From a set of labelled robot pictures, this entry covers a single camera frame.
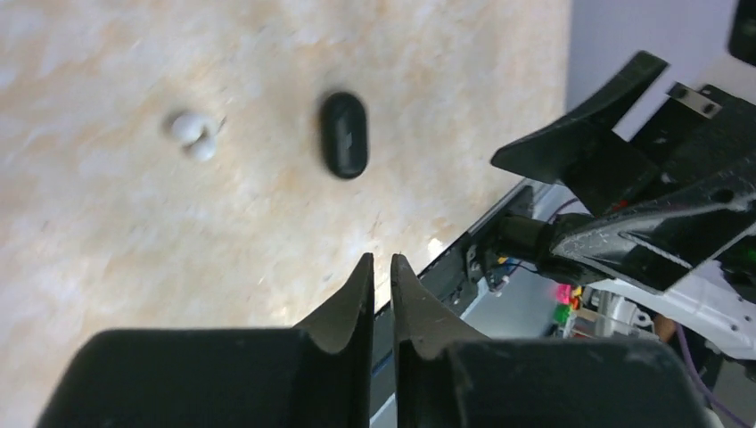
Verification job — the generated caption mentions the black oval charging case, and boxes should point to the black oval charging case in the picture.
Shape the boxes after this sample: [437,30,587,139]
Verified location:
[318,91,369,180]

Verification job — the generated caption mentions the white earbud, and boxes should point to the white earbud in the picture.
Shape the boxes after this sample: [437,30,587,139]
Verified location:
[168,111,220,161]

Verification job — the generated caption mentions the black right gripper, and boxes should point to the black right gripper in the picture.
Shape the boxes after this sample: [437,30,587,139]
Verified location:
[490,51,755,292]

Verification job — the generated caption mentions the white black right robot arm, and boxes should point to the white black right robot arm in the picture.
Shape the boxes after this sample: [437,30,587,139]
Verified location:
[491,51,755,366]

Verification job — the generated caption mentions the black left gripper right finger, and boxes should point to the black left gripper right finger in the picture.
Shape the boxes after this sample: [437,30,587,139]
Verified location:
[390,254,709,427]

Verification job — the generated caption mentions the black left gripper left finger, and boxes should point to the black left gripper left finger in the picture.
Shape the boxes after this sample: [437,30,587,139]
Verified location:
[37,253,374,427]

